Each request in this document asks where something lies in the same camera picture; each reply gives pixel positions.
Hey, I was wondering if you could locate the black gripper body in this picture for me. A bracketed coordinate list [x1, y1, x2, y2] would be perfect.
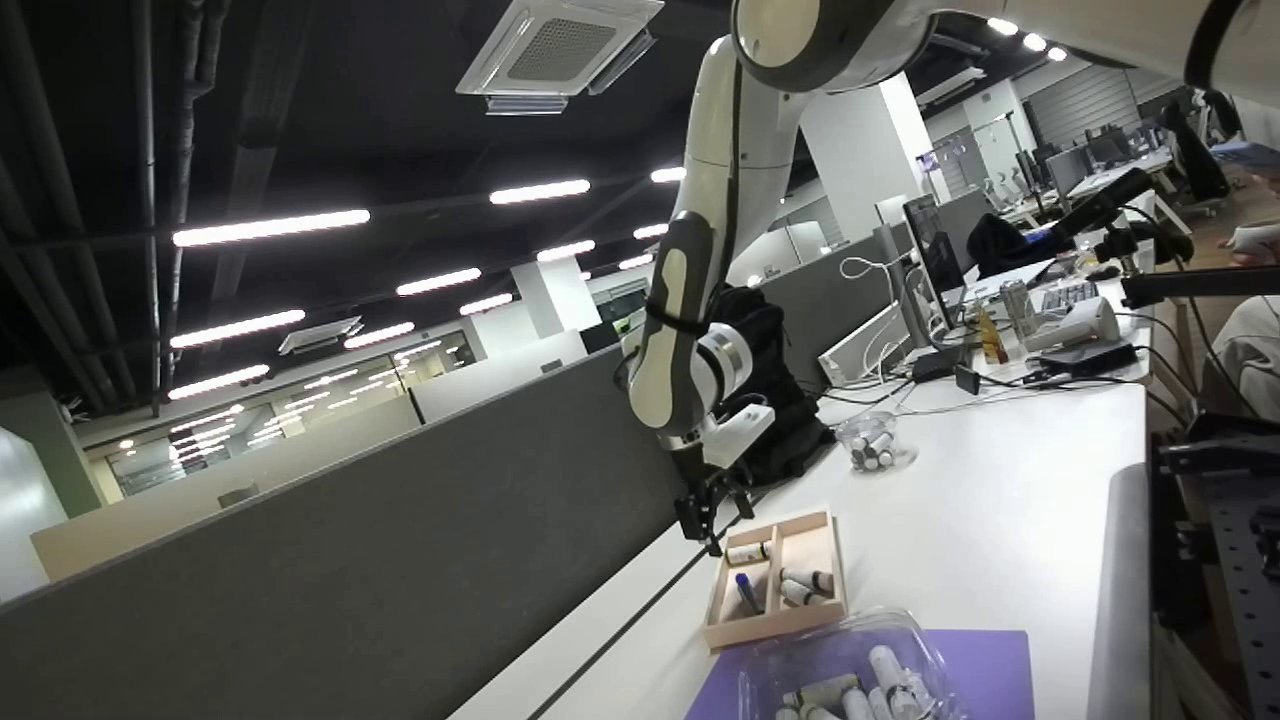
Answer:
[676, 485, 752, 540]

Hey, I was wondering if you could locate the blue marker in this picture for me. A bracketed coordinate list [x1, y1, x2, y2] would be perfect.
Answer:
[732, 572, 766, 615]

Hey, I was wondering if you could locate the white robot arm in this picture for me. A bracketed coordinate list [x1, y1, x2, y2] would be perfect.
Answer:
[628, 0, 1280, 551]

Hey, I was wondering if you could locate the marker in upper compartment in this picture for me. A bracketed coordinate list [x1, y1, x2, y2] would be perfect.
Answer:
[729, 540, 766, 565]

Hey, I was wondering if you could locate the wooden compartment tray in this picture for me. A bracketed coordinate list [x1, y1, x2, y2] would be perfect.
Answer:
[705, 510, 849, 650]

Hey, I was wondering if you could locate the white marker in tray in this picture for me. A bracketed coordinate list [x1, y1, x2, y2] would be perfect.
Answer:
[779, 574, 817, 607]

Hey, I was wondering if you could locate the grey marker in tray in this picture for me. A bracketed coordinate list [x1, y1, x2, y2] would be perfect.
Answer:
[809, 572, 834, 598]

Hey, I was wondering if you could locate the clear plastic container on mat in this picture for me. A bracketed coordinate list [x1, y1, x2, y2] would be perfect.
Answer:
[729, 612, 967, 720]

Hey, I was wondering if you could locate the purple mat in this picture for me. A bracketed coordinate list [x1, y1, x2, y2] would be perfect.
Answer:
[682, 627, 1036, 720]

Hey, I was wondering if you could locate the black backpack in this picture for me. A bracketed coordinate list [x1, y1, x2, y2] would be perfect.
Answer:
[710, 286, 834, 485]

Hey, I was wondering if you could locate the grey desk partition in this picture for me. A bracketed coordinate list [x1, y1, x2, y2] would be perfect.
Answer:
[0, 216, 925, 720]

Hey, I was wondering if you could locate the computer monitor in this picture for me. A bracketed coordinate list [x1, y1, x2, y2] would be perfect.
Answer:
[904, 195, 967, 382]

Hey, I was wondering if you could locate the ceiling air conditioner unit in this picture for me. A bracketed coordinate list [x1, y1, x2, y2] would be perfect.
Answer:
[457, 0, 662, 117]

